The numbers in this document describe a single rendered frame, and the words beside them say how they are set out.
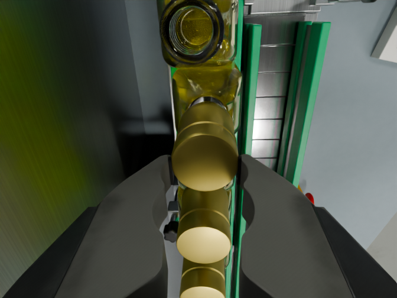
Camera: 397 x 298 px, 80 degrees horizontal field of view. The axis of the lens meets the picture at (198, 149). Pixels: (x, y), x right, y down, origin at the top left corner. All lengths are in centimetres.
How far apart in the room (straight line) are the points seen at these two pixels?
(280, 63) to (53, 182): 33
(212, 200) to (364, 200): 65
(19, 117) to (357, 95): 58
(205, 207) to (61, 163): 13
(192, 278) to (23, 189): 13
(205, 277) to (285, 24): 33
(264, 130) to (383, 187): 43
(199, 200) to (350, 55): 48
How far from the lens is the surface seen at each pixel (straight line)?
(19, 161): 20
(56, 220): 23
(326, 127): 62
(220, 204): 16
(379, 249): 236
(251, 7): 38
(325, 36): 32
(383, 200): 81
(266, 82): 40
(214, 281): 19
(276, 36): 39
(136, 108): 53
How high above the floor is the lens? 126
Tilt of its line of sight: 61 degrees down
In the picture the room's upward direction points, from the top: 175 degrees counter-clockwise
